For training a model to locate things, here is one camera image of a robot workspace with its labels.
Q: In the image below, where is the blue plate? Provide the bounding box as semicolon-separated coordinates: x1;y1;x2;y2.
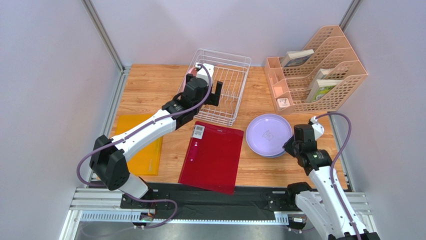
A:
259;150;286;158

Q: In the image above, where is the purple plate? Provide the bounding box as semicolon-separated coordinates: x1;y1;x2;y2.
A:
245;113;293;155

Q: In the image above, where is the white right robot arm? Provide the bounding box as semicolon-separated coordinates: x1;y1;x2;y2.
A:
283;111;380;240

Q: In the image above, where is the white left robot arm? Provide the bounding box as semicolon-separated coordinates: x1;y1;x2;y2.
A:
89;74;219;199

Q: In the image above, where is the green book in rack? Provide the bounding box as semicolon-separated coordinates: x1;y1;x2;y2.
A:
306;79;342;103

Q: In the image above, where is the pink file rack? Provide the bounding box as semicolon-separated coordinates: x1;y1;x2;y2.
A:
282;25;368;114

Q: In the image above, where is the upper book in rack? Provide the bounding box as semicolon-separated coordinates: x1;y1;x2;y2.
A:
279;49;315;68

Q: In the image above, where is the pink plate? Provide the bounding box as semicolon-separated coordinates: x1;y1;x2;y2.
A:
186;67;199;77

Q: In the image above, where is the red folder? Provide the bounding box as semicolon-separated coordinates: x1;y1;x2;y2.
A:
178;121;244;195

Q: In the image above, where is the orange folder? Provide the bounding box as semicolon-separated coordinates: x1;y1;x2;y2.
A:
115;114;163;176

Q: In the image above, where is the middle white book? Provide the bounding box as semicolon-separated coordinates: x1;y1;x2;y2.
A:
307;68;334;89

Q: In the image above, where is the black base mat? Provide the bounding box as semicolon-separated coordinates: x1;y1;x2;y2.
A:
87;180;319;221

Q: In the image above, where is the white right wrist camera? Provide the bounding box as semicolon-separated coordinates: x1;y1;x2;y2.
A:
308;116;325;140

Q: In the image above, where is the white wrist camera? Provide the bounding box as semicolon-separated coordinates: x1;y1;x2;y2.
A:
195;62;215;84
308;116;325;140

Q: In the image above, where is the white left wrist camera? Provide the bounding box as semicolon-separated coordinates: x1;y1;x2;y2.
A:
195;62;215;84

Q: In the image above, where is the white wire dish rack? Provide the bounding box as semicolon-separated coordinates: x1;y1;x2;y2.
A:
188;48;252;126

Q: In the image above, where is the left aluminium corner post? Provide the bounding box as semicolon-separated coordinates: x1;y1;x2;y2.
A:
81;0;126;73

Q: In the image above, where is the aluminium corner post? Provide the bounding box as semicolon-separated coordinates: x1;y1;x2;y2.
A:
339;0;363;32
81;0;126;73

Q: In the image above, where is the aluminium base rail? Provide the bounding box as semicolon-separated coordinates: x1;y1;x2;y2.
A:
59;187;380;240

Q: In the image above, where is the right aluminium corner post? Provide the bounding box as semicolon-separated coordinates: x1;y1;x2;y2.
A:
339;0;363;32

